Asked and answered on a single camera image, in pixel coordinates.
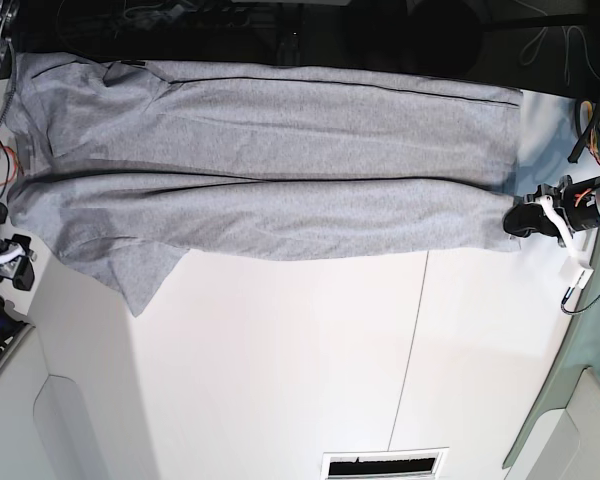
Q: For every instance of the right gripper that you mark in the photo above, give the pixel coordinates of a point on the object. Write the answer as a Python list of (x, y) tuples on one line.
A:
[(16, 257)]

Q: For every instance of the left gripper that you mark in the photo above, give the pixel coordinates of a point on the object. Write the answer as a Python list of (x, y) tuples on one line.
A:
[(557, 211)]

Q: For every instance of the grey t-shirt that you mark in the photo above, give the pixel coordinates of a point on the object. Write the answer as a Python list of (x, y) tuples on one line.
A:
[(127, 167)]

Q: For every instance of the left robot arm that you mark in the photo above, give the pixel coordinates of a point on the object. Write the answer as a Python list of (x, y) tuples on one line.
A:
[(543, 21)]

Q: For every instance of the orange grey scissors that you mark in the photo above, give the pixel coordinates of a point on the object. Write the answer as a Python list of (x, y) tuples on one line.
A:
[(587, 128)]

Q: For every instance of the beige chair right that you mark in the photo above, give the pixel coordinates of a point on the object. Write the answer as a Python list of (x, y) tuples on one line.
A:
[(565, 443)]

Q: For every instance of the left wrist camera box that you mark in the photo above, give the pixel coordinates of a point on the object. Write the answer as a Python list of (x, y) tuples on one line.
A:
[(576, 272)]

